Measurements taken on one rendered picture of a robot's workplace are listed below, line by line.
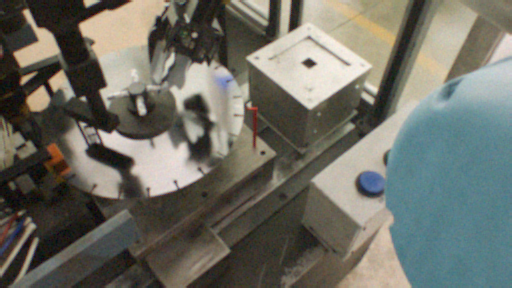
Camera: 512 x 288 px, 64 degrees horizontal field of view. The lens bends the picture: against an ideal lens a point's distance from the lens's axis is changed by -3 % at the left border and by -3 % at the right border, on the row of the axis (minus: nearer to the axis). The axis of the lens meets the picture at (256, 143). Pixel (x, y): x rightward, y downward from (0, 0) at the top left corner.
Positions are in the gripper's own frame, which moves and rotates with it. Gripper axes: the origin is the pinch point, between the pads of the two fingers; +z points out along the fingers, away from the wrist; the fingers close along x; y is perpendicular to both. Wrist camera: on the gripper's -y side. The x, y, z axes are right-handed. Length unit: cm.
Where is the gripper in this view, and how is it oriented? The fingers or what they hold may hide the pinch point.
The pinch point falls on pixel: (160, 83)
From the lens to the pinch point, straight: 69.9
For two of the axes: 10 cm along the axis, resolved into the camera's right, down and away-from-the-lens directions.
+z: -4.5, 7.5, 4.9
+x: 8.5, 1.9, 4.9
